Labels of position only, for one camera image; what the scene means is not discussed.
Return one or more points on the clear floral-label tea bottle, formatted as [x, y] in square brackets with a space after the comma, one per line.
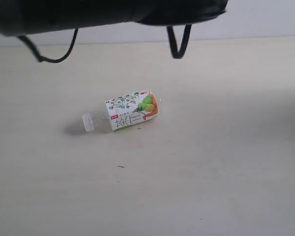
[123, 111]

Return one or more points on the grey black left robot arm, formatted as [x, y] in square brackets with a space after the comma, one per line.
[24, 17]

